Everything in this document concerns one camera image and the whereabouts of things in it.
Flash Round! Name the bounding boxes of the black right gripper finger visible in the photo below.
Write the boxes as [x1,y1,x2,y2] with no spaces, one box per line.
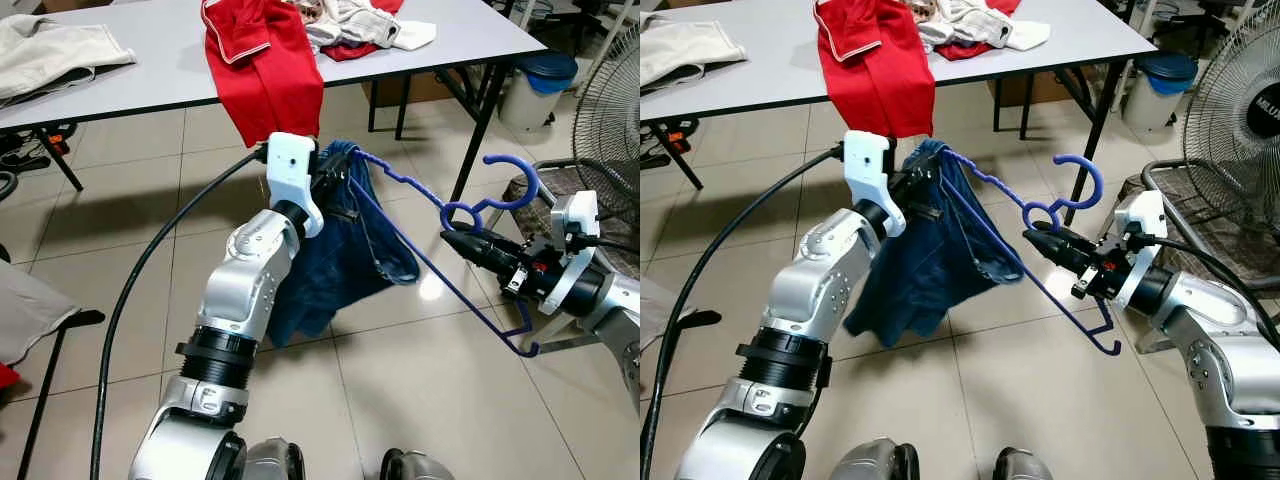
[442,228,521,263]
[1024,225,1101,261]
[445,243,516,279]
[1027,240,1096,277]

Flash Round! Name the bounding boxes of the purple plastic hanger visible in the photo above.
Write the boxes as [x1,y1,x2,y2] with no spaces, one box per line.
[345,150,546,359]
[940,148,1123,356]

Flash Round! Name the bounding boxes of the blue denim shorts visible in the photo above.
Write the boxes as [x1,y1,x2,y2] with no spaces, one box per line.
[265,138,421,349]
[843,138,1021,349]

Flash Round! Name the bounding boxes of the brown plaid chrome chair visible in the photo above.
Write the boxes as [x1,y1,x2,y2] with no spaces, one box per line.
[500,158,640,353]
[1115,158,1280,356]

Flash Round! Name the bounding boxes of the red shirt white trim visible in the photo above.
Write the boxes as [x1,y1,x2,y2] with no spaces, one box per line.
[200,0,326,149]
[815,0,936,139]

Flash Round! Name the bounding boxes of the brown cardboard box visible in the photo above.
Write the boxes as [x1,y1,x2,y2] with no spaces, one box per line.
[990,70,1076,104]
[370,70,456,106]

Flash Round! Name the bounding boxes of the red cloth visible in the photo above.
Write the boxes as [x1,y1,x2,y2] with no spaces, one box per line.
[320,0,406,63]
[935,0,1021,61]

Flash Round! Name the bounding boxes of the white bin blue lid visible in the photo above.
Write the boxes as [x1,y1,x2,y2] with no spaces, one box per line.
[1120,50,1199,136]
[497,50,579,136]

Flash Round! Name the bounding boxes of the black metal floor fan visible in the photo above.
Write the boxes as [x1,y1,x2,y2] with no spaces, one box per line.
[1182,0,1280,226]
[572,20,640,226]

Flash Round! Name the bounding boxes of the beige checked garment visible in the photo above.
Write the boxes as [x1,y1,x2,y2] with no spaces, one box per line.
[920,0,1011,46]
[305,0,396,46]

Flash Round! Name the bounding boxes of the white garment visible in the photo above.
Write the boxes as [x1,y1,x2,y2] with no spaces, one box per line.
[915,0,1051,51]
[300,0,438,53]

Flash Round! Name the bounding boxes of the white table black legs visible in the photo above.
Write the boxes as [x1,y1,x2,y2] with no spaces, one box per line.
[0,0,546,206]
[640,0,1161,201]

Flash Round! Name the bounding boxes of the grey right robot knee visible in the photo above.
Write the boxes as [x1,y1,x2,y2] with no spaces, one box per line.
[995,447,1053,480]
[380,448,453,480]

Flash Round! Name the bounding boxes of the grey robot knee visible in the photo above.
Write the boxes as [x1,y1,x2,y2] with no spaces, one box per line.
[835,437,918,480]
[245,437,306,480]
[380,448,453,480]
[995,447,1053,480]

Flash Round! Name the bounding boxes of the black office chair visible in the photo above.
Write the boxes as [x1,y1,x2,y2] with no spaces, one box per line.
[1100,0,1241,61]
[490,0,640,61]

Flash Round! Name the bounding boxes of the beige jacket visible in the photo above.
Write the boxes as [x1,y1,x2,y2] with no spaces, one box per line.
[640,17,746,93]
[0,15,136,109]

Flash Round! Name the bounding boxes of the grey left robot knee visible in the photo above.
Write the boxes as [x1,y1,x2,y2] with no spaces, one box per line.
[835,437,918,480]
[245,437,306,480]

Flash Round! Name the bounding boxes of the grey cloth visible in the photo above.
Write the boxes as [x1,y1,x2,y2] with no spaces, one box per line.
[0,258,79,366]

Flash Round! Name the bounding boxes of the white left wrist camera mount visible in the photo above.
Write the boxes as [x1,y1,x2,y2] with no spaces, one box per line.
[843,130,908,239]
[265,132,326,239]

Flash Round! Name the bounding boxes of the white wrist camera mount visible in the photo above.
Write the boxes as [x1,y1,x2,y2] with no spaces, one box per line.
[1112,188,1171,313]
[548,190,603,316]
[843,130,908,239]
[265,132,326,239]

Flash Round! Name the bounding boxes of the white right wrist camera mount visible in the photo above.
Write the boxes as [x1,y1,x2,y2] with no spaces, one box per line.
[548,190,603,316]
[1112,188,1171,313]

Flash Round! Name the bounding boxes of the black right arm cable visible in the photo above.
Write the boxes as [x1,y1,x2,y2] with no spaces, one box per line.
[1150,235,1280,351]
[575,232,640,259]

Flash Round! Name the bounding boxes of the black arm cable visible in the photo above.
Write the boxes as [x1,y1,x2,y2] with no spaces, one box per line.
[640,148,849,480]
[575,232,640,259]
[90,148,271,480]
[1150,235,1280,351]

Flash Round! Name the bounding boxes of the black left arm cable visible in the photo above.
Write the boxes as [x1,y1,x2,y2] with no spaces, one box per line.
[640,148,849,480]
[90,148,271,480]

